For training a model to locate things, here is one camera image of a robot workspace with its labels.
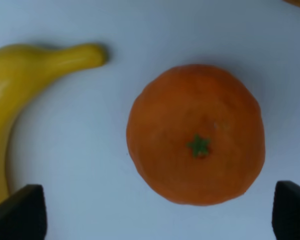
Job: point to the yellow banana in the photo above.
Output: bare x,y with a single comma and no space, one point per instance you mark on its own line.
25,72

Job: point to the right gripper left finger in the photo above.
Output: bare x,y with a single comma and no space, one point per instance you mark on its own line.
23,215

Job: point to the orange mandarin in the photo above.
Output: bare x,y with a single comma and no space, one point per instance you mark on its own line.
195,135

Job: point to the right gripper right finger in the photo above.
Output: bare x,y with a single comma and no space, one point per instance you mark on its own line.
286,211

